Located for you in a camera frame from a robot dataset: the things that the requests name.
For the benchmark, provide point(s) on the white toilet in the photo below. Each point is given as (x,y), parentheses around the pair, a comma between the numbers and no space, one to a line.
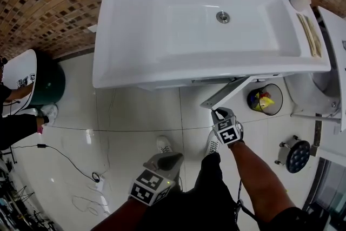
(302,97)

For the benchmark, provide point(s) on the chrome sink drain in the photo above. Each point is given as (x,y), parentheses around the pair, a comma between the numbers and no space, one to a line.
(223,16)

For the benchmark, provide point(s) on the pink cloth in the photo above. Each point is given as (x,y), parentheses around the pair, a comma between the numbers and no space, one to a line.
(40,129)

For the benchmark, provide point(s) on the white power strip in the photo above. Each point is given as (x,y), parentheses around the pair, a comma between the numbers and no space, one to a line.
(100,182)

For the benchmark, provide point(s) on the person's white right shoe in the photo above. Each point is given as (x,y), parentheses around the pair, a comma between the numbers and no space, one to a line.
(213,143)

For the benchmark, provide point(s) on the beige comb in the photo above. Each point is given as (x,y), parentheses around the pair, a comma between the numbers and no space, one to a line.
(315,38)
(306,35)

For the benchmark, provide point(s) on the white shelf board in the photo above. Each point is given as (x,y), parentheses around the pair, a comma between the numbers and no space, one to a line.
(336,43)

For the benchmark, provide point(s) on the green bathtub base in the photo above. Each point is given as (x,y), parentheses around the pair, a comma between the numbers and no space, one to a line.
(51,81)

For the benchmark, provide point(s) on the person's right forearm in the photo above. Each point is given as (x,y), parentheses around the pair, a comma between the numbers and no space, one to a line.
(254,170)

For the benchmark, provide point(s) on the glass door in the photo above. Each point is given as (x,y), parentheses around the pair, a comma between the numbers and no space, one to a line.
(329,186)

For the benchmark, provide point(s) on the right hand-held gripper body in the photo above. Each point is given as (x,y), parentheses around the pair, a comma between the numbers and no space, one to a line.
(227,129)

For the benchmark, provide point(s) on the person's black clothing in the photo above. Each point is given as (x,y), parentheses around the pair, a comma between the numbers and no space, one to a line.
(205,197)

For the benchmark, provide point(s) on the white cabinet door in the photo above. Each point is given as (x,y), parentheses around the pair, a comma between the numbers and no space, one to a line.
(229,90)

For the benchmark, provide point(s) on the white ceramic sink basin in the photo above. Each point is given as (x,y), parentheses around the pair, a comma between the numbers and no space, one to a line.
(129,48)

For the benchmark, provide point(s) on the person's white shoe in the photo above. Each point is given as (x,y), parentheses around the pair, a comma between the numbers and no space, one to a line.
(50,113)
(164,144)
(213,143)

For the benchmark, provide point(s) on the person's left forearm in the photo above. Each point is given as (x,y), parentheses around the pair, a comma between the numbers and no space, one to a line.
(121,216)

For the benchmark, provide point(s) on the white wall socket plate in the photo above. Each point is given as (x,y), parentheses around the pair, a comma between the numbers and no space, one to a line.
(92,29)

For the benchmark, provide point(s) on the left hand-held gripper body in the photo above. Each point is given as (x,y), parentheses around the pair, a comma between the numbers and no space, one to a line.
(151,184)

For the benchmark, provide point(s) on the white cup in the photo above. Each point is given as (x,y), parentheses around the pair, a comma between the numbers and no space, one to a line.
(300,0)

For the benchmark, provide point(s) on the yellow packet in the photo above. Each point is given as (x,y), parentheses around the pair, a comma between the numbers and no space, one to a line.
(266,102)

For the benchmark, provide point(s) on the person's white left shoe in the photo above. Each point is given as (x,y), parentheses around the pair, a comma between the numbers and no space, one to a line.
(164,144)

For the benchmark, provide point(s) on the black power adapter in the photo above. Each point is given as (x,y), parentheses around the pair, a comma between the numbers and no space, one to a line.
(41,145)

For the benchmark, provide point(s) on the black round rolling stool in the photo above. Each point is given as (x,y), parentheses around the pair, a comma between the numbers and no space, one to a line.
(298,155)

